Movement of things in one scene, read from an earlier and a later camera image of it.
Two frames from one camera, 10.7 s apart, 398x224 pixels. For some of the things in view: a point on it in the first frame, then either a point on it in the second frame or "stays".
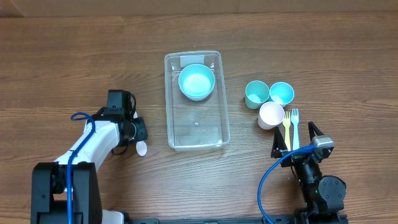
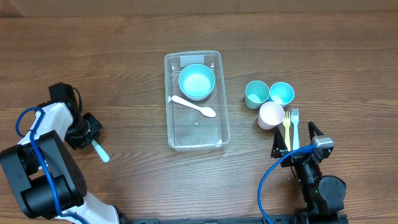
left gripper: x=141 y=131 -> x=94 y=127
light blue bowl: x=196 y=81 stays
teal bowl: x=196 y=94 stays
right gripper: x=278 y=147 stays
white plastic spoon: x=141 y=145 -> x=204 y=110
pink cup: x=271 y=114 stays
